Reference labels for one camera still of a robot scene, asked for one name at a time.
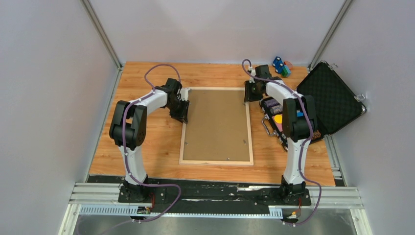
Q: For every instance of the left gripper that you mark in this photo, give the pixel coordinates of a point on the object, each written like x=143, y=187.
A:
x=182, y=116

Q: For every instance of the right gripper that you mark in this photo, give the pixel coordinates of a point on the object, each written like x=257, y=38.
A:
x=249, y=97

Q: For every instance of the wooden backing board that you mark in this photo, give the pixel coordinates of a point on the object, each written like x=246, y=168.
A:
x=217, y=126

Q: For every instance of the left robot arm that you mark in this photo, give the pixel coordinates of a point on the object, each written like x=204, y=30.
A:
x=129, y=126

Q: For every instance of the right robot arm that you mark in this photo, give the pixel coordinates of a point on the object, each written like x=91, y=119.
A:
x=298, y=123

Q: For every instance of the poker chip tray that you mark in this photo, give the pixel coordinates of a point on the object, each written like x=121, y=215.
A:
x=273, y=114

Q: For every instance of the colourful toy blocks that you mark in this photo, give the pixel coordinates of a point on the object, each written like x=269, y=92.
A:
x=282, y=67

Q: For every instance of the black foam-lined case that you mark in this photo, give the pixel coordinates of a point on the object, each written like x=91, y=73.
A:
x=336, y=104

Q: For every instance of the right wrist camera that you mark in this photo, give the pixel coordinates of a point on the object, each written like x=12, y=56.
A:
x=252, y=73

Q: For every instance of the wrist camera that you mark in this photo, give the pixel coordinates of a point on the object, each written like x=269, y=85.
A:
x=184, y=94
x=252, y=73

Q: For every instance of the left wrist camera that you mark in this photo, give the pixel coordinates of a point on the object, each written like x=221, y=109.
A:
x=184, y=94

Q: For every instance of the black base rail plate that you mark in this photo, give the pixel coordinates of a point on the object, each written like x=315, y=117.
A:
x=208, y=197

